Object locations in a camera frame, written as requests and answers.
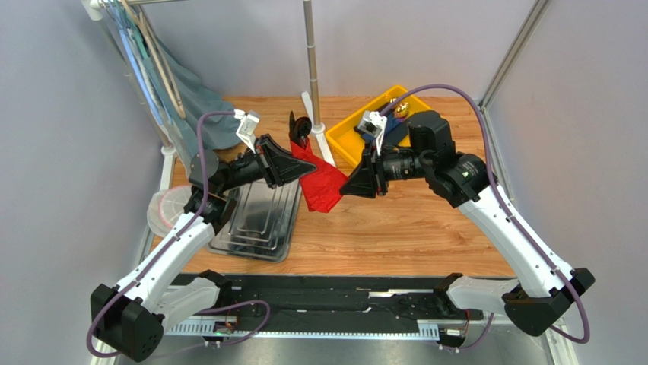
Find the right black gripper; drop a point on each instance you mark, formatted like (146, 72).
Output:
(377, 172)

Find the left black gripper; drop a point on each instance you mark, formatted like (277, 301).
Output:
(278, 166)

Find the red paper napkin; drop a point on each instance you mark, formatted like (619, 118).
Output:
(321, 187)

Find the black spoon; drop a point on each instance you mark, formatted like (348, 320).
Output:
(302, 129)

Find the black knife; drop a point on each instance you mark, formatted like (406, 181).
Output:
(292, 134)

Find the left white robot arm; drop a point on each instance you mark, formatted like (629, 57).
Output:
(134, 314)

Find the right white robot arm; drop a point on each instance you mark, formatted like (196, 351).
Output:
(544, 287)

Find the blue napkin roll gold spoon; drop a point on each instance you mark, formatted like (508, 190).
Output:
(396, 129)

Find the yellow plastic bin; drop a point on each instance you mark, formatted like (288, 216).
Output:
(343, 139)

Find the metal pole white base stand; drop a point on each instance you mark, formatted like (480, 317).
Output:
(311, 98)

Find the metal tray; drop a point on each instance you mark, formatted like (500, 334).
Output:
(262, 224)

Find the wooden clothes hanger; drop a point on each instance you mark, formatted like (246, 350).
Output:
(141, 21)

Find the white pink mesh cover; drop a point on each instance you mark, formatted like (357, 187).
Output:
(165, 207)

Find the grey-blue hanging cloth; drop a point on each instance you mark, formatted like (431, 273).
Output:
(197, 99)

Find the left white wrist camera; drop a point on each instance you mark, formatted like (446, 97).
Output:
(248, 122)

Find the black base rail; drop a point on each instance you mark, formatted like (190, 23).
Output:
(339, 304)

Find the white clothes rack post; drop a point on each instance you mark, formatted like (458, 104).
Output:
(96, 14)

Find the aluminium frame post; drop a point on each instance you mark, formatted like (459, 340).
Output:
(533, 18)

